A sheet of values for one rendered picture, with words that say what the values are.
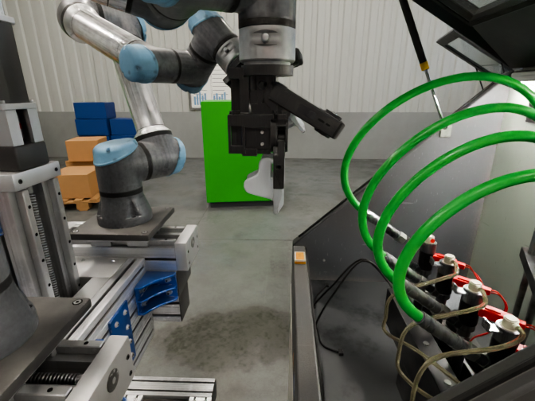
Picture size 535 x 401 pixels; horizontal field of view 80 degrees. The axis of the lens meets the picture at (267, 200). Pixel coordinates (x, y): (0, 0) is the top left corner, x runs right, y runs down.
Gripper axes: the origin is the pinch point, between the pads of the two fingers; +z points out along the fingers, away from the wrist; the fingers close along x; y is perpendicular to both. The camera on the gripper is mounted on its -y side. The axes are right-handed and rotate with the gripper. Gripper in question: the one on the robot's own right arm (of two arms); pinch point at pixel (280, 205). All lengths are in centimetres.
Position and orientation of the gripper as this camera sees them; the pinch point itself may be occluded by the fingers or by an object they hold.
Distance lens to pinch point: 49.6
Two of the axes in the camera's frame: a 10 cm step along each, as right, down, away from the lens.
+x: -0.6, 3.2, -9.5
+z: 0.0, 9.5, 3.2
